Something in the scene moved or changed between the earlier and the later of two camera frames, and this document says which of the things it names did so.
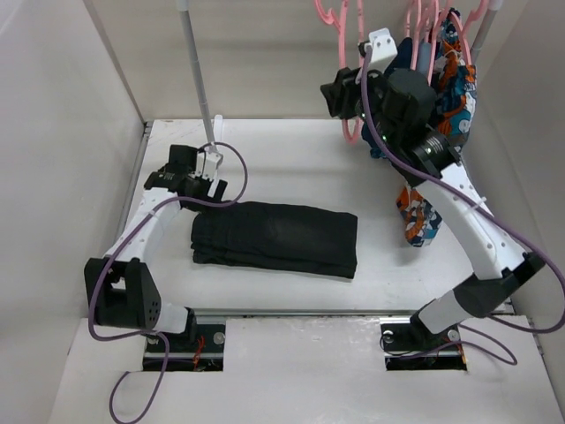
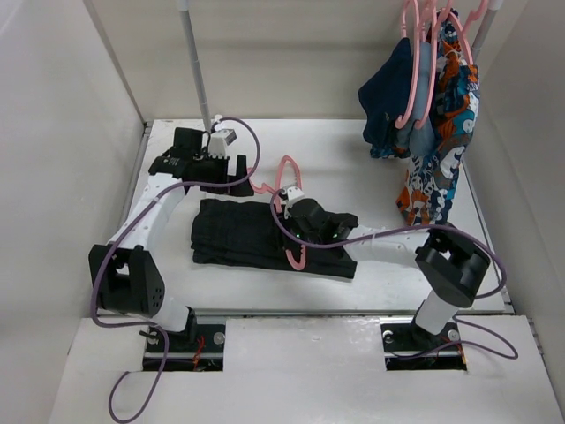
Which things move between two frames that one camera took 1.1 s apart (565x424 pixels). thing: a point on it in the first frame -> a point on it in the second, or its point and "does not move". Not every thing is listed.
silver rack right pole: [494, 5] does not move
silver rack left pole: [193, 53] does not move
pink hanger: [339, 20] -> [265, 187]
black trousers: [277, 236] does not move
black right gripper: [339, 94] -> [290, 218]
